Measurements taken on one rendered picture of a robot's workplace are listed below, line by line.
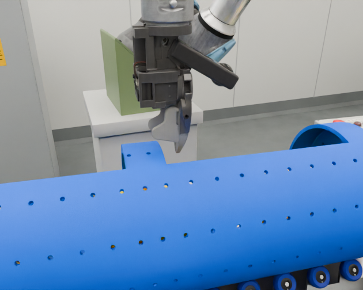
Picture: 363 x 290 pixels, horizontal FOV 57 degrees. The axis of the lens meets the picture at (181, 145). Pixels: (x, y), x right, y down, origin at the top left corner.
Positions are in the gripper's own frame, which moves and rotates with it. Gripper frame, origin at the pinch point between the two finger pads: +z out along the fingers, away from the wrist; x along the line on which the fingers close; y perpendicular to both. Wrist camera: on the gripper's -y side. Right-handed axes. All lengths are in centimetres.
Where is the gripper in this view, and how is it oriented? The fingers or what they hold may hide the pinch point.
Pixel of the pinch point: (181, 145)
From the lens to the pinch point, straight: 57.9
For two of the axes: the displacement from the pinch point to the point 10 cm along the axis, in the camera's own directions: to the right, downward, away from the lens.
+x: 2.4, 4.3, -8.7
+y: -9.7, 1.0, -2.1
